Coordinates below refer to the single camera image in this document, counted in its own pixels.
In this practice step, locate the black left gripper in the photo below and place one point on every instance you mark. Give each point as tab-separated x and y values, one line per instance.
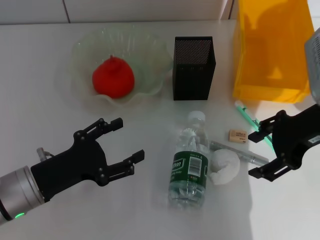
72	165

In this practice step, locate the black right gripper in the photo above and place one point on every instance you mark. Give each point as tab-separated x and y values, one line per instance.
292	135

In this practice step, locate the white paper ball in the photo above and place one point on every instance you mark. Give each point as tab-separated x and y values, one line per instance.
225	165

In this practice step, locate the green utility knife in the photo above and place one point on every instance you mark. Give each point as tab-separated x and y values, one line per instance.
243	110

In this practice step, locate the red-orange fruit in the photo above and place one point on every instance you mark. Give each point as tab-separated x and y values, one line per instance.
113	77

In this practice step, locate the clear green-label water bottle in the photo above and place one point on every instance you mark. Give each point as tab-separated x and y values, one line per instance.
187	165

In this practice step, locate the white and silver left arm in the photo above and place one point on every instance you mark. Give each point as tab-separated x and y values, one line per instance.
17	195

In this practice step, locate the beige eraser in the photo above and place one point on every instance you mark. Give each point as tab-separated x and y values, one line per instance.
238	135

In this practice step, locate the silver pen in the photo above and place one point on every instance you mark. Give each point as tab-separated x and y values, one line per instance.
232	150

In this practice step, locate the green glass fruit plate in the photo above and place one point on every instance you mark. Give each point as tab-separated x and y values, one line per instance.
150	62

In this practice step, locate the black mesh pen holder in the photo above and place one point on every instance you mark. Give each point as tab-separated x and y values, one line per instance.
193	80

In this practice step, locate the yellow plastic bin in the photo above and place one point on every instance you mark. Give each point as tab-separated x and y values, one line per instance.
270	50

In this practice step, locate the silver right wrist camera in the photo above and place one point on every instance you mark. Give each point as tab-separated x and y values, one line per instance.
313	62

